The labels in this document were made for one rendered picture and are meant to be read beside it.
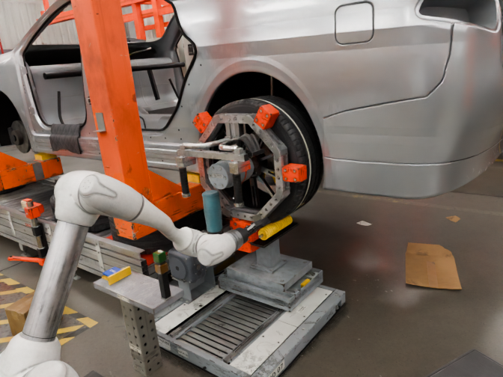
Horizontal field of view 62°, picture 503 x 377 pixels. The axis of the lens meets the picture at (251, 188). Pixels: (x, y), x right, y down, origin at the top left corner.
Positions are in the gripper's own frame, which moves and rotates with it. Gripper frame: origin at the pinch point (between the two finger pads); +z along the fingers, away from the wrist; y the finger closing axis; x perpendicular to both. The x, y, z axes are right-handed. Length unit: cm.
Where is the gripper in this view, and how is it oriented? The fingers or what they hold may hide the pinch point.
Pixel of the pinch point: (263, 222)
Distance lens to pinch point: 196.3
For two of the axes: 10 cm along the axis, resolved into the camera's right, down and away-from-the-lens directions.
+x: -6.2, -7.5, 2.2
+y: 5.0, -6.0, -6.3
